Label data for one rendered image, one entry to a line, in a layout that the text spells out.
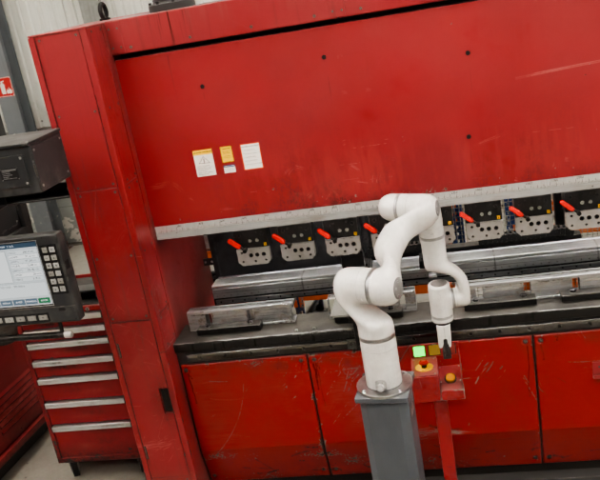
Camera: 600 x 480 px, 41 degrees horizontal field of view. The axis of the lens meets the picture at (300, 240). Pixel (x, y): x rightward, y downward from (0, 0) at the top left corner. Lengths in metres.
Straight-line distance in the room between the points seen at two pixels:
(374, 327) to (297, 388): 1.13
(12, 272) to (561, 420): 2.36
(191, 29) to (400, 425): 1.75
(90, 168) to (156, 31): 0.62
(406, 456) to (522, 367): 0.95
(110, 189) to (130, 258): 0.31
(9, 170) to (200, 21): 0.95
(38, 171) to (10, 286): 0.48
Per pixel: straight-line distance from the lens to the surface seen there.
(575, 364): 3.64
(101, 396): 4.34
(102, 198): 3.47
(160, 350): 3.65
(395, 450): 2.83
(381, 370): 2.71
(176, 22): 3.42
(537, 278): 3.58
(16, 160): 3.15
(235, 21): 3.35
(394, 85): 3.32
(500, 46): 3.31
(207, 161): 3.50
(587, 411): 3.76
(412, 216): 2.78
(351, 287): 2.61
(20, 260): 3.26
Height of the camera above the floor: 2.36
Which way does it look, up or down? 18 degrees down
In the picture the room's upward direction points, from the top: 10 degrees counter-clockwise
